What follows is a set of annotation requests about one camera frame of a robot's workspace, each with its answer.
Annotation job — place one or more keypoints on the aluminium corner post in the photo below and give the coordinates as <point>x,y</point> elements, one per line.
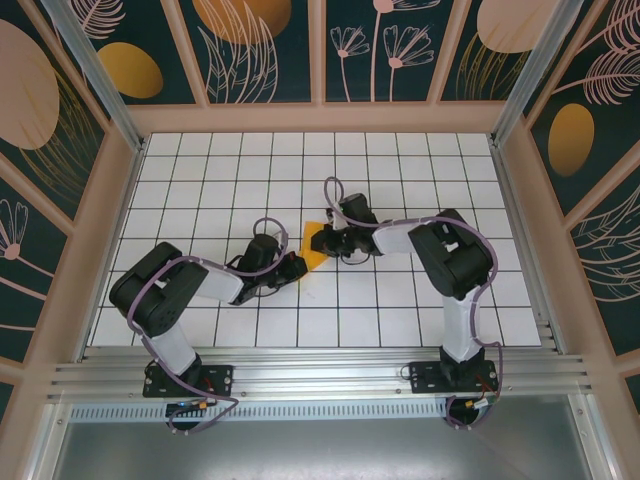
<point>105,85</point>
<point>531,75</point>

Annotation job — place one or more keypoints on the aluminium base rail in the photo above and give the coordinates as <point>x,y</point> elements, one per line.
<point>320,370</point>

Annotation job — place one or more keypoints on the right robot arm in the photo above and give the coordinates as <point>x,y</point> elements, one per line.
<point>450,255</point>

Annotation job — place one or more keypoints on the yellow paper sheet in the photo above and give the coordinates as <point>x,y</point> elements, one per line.
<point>312,261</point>

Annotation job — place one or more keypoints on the aluminium side rail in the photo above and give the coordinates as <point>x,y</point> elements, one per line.
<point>511,190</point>

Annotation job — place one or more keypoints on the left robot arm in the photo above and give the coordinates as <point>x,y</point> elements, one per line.
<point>150,295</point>

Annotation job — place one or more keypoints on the grey metal sheet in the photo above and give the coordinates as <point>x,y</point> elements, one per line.
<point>320,450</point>

